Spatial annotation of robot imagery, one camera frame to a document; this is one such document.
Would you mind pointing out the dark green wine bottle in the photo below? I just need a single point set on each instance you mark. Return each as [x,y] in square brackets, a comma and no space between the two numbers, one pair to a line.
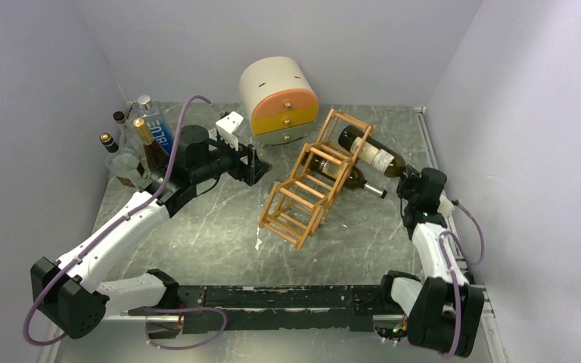
[377,155]

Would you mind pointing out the green silver-capped wine bottle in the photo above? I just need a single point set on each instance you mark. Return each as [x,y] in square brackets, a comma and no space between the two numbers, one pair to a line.
[323,170]

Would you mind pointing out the square clear black-capped bottle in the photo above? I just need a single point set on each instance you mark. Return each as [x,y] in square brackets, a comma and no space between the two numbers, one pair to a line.
[122,162]

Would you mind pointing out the wooden wine rack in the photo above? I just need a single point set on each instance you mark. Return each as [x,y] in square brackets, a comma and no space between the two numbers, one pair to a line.
[296,207]

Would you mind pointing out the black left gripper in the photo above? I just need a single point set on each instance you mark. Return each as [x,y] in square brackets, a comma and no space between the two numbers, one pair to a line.
[254,170]

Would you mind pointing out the round three-drawer storage box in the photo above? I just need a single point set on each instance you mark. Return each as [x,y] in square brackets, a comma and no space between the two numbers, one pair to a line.
[278,100]

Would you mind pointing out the dark red gold-capped bottle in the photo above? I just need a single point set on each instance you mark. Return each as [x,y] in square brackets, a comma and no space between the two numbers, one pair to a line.
[156,156]

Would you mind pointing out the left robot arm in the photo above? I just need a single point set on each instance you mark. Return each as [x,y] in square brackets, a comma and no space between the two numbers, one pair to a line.
[72,292]

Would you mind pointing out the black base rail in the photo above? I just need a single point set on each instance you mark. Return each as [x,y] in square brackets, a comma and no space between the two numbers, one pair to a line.
[354,307]

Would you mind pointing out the blue square glass bottle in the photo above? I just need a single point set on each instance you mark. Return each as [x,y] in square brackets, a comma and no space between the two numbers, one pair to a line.
[151,112]

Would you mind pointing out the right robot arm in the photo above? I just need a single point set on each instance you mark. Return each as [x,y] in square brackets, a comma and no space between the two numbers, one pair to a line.
[442,310]

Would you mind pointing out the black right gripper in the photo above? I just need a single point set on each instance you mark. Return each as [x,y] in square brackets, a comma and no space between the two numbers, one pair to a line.
[407,181]

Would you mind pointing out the round clear glass bottle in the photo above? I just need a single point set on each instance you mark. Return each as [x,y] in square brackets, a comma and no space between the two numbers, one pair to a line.
[125,139]

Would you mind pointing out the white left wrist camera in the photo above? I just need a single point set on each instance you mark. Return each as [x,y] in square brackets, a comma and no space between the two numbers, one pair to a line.
[228,129]

